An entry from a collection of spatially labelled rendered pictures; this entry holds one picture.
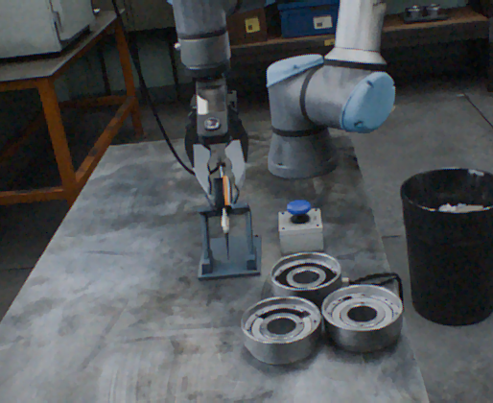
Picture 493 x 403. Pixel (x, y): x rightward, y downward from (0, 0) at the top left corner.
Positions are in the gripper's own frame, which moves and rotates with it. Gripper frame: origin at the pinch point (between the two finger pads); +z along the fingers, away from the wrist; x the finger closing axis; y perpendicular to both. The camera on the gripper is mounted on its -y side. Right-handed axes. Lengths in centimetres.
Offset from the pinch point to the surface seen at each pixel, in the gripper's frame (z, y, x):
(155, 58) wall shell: 60, 380, 79
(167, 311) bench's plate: 11.8, -16.9, 8.9
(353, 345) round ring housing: 10.5, -30.3, -17.2
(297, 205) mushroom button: 4.4, -0.5, -11.8
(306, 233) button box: 8.2, -3.2, -12.7
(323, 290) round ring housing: 8.4, -20.0, -14.3
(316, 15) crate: 35, 330, -34
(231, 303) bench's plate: 11.8, -16.3, -0.7
